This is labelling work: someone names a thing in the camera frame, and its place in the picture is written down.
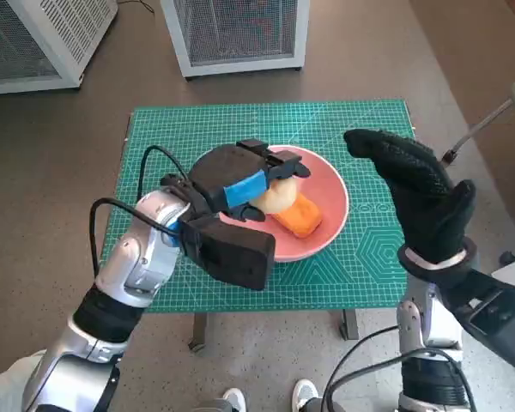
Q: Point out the white mesh cabinet louvred side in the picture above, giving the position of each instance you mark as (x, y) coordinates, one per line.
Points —
(68, 34)

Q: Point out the black knitted gloved right hand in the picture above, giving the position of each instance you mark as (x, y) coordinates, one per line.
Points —
(425, 201)

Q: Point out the green cutting mat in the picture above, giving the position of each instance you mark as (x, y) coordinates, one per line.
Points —
(240, 120)

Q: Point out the round pale bread bun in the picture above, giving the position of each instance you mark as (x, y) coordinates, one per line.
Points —
(279, 199)

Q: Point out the black left hand blue tape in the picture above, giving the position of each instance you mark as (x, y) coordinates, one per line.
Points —
(227, 167)

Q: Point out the person's leg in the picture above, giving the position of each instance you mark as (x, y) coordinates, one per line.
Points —
(4, 386)

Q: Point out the long orange bread loaf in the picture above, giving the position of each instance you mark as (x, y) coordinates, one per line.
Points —
(302, 219)

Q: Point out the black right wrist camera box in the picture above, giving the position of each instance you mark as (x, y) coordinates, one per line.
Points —
(502, 322)

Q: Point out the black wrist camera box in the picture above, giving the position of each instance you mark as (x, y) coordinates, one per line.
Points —
(502, 322)
(236, 253)

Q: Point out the dark table leg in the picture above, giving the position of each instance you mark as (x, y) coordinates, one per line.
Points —
(198, 332)
(349, 325)

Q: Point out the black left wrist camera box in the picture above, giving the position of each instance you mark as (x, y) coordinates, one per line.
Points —
(236, 253)

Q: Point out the person's foot white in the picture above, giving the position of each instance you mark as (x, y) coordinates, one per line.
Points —
(304, 395)
(234, 401)

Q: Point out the pink bowl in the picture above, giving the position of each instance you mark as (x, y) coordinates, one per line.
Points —
(328, 189)

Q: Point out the white mesh cabinet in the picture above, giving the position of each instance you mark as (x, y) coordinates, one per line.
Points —
(236, 30)

